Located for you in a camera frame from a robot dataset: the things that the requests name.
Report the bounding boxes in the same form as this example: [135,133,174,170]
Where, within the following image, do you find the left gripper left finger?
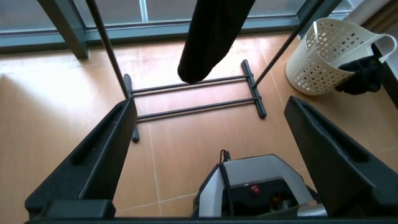
[24,97,139,219]

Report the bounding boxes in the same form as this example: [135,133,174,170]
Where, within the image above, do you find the black clothes rack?
[85,0,325,144]

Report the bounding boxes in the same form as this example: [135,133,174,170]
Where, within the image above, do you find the black shorts with white cords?
[177,0,257,85]

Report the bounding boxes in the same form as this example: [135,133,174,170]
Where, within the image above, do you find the window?
[0,0,354,60]

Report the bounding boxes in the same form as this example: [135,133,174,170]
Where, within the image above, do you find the white laundry basket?
[285,17,398,96]

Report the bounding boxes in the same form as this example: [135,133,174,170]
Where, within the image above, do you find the beige curtain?
[344,0,398,32]

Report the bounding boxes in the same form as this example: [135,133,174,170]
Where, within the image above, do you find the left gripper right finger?
[283,95,398,219]

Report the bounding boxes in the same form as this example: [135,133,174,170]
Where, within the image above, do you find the black garment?
[335,55,384,96]

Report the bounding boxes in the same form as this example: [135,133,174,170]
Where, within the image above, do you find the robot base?
[191,149,328,219]

